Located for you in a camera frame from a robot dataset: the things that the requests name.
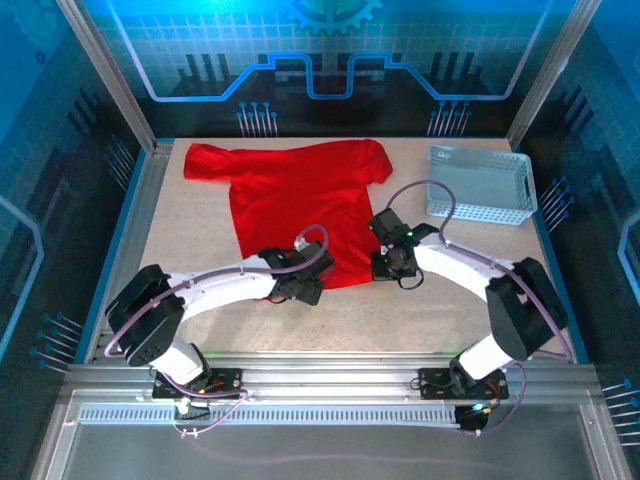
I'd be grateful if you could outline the aluminium table side rail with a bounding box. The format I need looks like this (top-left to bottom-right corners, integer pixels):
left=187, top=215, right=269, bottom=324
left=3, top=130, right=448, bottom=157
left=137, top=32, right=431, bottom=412
left=84, top=139, right=175, bottom=364

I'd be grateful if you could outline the blue table side trim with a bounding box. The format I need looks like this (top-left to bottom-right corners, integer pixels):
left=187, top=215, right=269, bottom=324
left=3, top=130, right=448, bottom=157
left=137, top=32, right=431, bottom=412
left=74, top=147, right=149, bottom=364

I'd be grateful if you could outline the pale perforated plastic basket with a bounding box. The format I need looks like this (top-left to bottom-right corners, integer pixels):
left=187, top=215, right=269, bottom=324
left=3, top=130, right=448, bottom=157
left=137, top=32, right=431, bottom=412
left=424, top=144, right=540, bottom=228

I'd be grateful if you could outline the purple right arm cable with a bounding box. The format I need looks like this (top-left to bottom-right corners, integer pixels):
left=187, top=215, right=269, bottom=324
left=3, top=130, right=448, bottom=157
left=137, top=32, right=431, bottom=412
left=384, top=180, right=574, bottom=436

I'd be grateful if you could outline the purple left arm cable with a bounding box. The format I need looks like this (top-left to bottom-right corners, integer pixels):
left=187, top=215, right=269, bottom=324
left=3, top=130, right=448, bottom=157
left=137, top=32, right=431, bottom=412
left=103, top=224, right=331, bottom=441

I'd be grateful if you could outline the aluminium frame post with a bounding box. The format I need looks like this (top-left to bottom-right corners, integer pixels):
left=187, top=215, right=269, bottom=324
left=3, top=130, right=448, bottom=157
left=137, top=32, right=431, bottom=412
left=55, top=0, right=162, bottom=152
left=503, top=0, right=604, bottom=146

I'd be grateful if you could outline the grey metal panel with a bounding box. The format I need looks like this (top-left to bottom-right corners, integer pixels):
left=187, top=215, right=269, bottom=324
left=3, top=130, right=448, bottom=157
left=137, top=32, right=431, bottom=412
left=29, top=389, right=634, bottom=480

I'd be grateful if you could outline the slotted grey cable duct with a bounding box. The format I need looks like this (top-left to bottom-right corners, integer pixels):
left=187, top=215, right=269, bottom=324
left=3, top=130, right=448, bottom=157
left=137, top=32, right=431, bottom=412
left=77, top=404, right=461, bottom=427

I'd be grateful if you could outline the red t-shirt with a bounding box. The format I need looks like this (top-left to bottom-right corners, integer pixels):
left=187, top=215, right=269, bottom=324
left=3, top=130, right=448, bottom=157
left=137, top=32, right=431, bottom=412
left=182, top=138, right=394, bottom=304

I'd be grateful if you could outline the black controller box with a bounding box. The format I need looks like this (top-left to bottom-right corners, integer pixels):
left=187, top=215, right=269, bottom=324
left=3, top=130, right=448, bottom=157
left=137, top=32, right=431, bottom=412
left=453, top=403, right=490, bottom=437

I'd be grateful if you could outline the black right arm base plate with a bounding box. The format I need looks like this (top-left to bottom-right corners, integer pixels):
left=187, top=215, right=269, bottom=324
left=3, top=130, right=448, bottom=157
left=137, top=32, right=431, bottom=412
left=417, top=367, right=510, bottom=401

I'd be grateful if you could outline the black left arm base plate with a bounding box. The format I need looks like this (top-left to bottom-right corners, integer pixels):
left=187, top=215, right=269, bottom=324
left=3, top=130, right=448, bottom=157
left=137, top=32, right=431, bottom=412
left=151, top=367, right=245, bottom=401

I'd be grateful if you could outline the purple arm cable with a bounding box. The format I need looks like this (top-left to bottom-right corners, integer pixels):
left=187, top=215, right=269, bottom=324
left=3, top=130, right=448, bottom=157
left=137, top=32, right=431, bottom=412
left=103, top=224, right=331, bottom=441
left=384, top=180, right=574, bottom=436

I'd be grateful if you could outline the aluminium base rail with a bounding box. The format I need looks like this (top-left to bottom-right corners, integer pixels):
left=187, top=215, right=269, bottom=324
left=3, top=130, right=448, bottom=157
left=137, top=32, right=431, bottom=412
left=64, top=351, right=601, bottom=406

